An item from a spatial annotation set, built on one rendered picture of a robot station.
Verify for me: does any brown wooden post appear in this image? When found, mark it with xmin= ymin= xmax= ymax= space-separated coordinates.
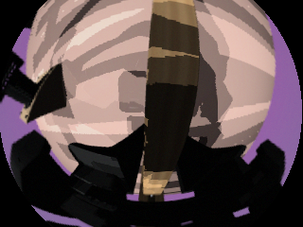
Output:
xmin=139 ymin=170 xmax=164 ymax=201

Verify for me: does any brown wooden rail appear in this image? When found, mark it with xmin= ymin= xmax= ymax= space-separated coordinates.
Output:
xmin=143 ymin=0 xmax=200 ymax=196

